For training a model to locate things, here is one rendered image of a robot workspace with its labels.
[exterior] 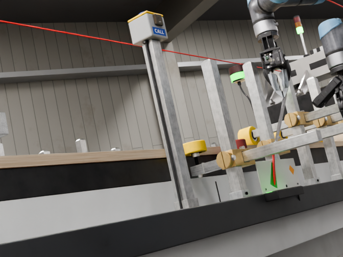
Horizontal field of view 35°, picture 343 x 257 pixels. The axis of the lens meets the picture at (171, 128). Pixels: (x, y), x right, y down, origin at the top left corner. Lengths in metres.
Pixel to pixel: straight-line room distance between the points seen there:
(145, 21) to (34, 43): 5.39
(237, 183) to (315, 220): 0.49
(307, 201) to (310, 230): 0.12
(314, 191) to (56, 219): 0.96
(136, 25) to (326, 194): 0.97
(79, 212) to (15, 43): 5.43
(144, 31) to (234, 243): 0.62
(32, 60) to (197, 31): 2.39
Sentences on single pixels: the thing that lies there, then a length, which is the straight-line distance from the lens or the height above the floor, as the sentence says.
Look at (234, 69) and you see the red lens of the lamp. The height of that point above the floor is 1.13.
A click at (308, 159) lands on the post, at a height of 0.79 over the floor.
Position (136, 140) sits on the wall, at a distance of 6.83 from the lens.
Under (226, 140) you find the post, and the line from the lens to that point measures 1.61.
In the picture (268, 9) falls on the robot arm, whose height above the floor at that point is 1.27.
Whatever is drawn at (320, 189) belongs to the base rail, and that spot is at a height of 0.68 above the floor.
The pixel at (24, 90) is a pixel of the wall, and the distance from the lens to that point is 6.57.
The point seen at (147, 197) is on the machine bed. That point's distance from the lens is 1.60.
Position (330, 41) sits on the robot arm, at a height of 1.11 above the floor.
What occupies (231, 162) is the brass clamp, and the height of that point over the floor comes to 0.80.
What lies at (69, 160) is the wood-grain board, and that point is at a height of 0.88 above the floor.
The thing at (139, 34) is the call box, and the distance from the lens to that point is 1.47.
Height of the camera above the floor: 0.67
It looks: 10 degrees up
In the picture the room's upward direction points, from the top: 12 degrees counter-clockwise
